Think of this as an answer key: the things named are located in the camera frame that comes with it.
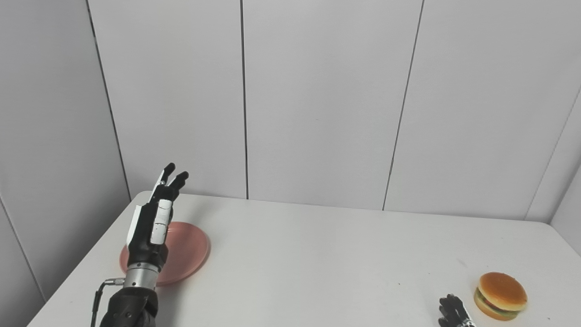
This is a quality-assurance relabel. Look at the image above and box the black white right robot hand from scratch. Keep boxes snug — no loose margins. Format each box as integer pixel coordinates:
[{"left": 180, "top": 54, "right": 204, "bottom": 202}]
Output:
[{"left": 438, "top": 294, "right": 477, "bottom": 327}]

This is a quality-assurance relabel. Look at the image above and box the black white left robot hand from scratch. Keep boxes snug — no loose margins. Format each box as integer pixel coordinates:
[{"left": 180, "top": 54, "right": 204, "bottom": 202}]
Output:
[{"left": 126, "top": 163, "right": 190, "bottom": 274}]

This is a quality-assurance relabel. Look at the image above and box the pink round plate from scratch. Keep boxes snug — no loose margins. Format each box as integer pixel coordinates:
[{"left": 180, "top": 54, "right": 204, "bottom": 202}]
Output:
[{"left": 119, "top": 222, "right": 211, "bottom": 287}]

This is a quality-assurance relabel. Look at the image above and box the toy hamburger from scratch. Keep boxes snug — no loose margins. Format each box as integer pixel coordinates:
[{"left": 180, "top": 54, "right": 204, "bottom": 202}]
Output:
[{"left": 473, "top": 272, "right": 529, "bottom": 322}]

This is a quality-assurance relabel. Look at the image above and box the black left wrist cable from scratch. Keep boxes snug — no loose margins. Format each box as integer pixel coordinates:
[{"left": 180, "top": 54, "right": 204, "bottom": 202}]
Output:
[{"left": 90, "top": 278, "right": 126, "bottom": 327}]

